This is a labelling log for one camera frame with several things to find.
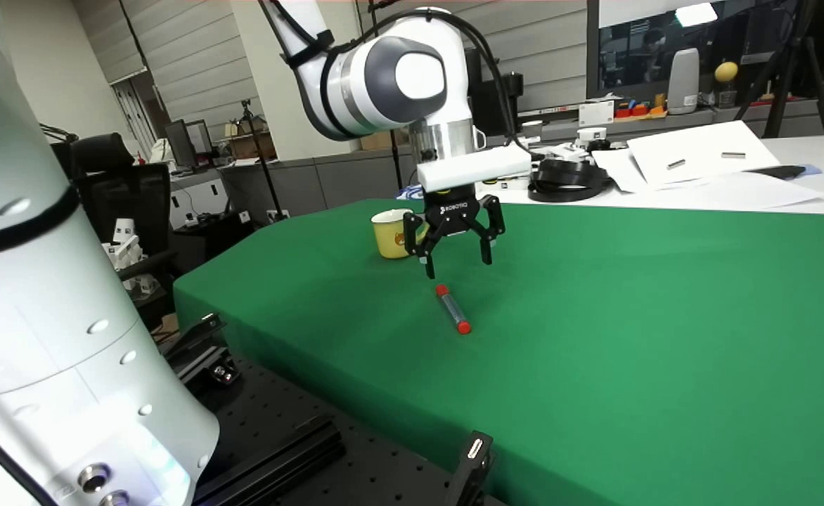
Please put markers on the small white figure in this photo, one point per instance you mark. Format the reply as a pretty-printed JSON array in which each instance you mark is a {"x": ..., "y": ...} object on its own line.
[{"x": 128, "y": 243}]

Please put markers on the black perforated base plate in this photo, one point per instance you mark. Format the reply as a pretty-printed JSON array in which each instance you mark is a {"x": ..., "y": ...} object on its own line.
[{"x": 334, "y": 440}]

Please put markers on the black office chair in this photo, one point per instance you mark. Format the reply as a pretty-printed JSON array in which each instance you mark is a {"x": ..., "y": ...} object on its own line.
[{"x": 123, "y": 198}]

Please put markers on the green table cloth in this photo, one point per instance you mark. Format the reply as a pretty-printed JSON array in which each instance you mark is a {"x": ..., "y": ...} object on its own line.
[{"x": 616, "y": 354}]

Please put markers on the black camera tripod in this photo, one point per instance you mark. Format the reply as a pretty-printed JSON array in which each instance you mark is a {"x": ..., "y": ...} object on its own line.
[{"x": 790, "y": 64}]

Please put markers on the small black flat device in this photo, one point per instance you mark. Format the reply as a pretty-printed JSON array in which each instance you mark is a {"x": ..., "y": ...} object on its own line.
[{"x": 777, "y": 173}]

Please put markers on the white paper sheet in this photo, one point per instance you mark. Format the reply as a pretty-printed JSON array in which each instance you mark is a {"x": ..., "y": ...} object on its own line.
[
  {"x": 700, "y": 150},
  {"x": 758, "y": 192}
]

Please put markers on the small white box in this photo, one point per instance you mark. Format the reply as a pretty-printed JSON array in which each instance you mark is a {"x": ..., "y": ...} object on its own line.
[{"x": 594, "y": 112}]

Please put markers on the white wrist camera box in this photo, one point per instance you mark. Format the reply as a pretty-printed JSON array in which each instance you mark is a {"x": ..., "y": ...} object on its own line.
[{"x": 475, "y": 168}]

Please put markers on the grey pen with red cap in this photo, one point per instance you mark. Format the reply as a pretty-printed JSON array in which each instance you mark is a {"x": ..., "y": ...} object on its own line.
[{"x": 454, "y": 310}]

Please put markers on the small yellow ball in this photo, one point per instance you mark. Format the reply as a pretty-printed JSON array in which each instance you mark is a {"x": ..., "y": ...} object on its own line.
[{"x": 725, "y": 70}]

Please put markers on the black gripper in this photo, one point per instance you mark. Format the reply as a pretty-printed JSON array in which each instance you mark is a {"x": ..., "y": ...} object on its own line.
[{"x": 450, "y": 212}]

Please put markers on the orange small items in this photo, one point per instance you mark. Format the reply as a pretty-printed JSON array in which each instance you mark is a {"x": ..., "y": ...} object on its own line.
[{"x": 641, "y": 108}]

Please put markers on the yellow enamel cup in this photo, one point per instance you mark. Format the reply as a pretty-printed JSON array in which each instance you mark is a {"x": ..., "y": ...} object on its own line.
[{"x": 388, "y": 234}]

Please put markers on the white upright speaker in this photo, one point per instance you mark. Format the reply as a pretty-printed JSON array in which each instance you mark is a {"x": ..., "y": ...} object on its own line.
[{"x": 683, "y": 83}]

